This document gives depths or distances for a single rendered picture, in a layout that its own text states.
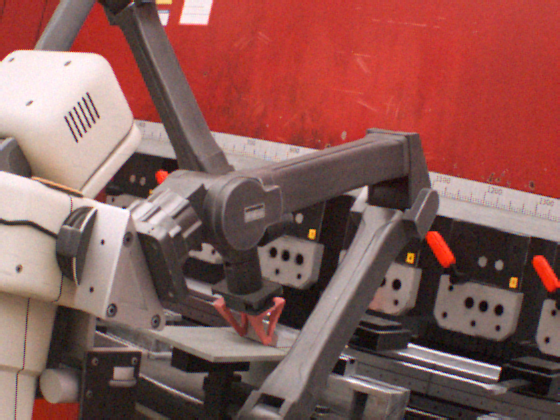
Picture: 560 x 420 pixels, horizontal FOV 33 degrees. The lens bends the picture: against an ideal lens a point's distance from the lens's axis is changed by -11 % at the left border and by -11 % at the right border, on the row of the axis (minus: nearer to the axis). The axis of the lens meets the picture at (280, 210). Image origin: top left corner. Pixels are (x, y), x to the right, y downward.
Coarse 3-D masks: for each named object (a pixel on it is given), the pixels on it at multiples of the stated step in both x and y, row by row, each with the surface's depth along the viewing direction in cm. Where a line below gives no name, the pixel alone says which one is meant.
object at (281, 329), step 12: (288, 288) 179; (288, 300) 179; (300, 300) 177; (312, 300) 175; (288, 312) 178; (300, 312) 177; (276, 324) 181; (288, 324) 178; (300, 324) 177; (288, 336) 179
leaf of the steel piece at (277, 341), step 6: (240, 324) 174; (252, 330) 172; (246, 336) 173; (252, 336) 172; (276, 336) 169; (282, 336) 180; (270, 342) 169; (276, 342) 169; (282, 342) 174; (288, 342) 175
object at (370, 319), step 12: (360, 324) 194; (372, 324) 192; (384, 324) 192; (396, 324) 195; (360, 336) 192; (372, 336) 190; (384, 336) 190; (396, 336) 194; (408, 336) 197; (372, 348) 190; (384, 348) 191; (396, 348) 194
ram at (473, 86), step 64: (256, 0) 185; (320, 0) 175; (384, 0) 166; (448, 0) 158; (512, 0) 149; (128, 64) 208; (192, 64) 195; (256, 64) 184; (320, 64) 174; (384, 64) 166; (448, 64) 157; (512, 64) 149; (256, 128) 183; (320, 128) 173; (384, 128) 165; (448, 128) 157; (512, 128) 149
